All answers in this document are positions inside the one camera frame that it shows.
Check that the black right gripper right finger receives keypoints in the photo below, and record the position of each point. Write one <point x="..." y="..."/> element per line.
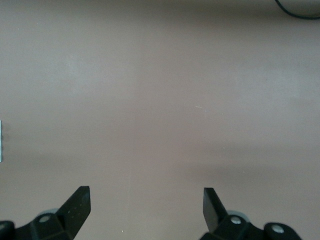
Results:
<point x="215" y="215"/>

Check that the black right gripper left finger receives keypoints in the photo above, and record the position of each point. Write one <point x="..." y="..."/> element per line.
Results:
<point x="72" y="215"/>

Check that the white studded base plate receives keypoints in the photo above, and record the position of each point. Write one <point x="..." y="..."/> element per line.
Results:
<point x="0" y="140"/>

